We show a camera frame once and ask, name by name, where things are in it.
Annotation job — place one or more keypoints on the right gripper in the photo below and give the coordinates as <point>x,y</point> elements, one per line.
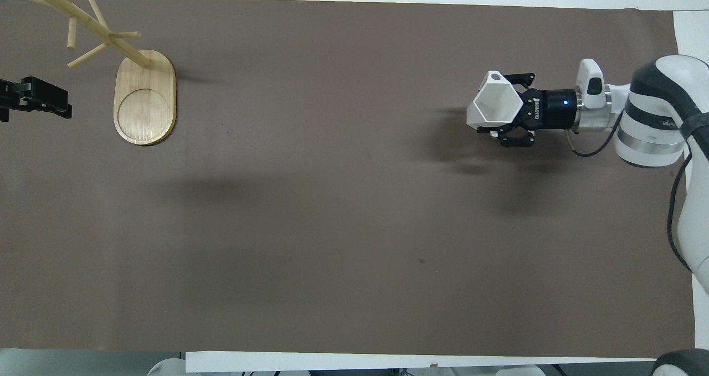
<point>554,110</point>

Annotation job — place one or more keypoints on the white hexagonal cup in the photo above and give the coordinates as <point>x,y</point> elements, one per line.
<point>493,106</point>

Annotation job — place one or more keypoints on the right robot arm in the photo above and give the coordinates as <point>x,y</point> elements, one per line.
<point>648,127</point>

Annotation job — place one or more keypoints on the wooden cup rack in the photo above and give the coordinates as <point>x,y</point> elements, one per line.
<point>145,102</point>

